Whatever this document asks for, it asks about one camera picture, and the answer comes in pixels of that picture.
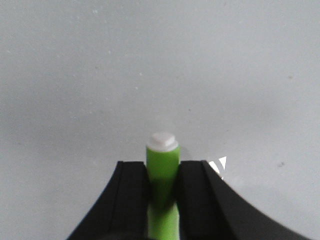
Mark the green pen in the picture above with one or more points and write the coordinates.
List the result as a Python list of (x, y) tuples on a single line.
[(162, 163)]

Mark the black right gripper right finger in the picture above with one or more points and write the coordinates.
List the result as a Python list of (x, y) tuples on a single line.
[(210, 209)]

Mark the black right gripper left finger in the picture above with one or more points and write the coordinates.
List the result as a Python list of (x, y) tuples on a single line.
[(120, 212)]

